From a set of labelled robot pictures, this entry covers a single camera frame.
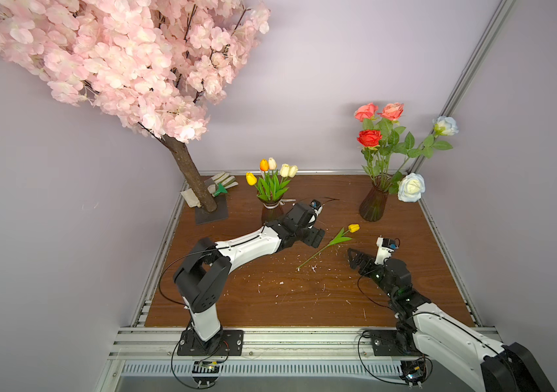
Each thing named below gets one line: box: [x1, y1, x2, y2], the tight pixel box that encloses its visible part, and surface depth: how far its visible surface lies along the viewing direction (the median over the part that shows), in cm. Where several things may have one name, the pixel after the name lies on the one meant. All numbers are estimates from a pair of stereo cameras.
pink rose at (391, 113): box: [377, 102, 406, 147], surface depth 81 cm
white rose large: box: [397, 172, 426, 203], surface depth 71 cm
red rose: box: [356, 129, 383, 180], surface depth 81 cm
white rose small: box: [432, 115, 459, 137], surface depth 82 cm
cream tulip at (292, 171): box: [282, 164, 299, 197], surface depth 84 cm
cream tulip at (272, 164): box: [267, 156, 277, 178], surface depth 85 cm
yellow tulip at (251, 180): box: [245, 172, 260, 192], surface depth 81 cm
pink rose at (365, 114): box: [353, 102, 379, 130], surface depth 83 cm
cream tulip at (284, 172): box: [275, 163, 291, 200], surface depth 82 cm
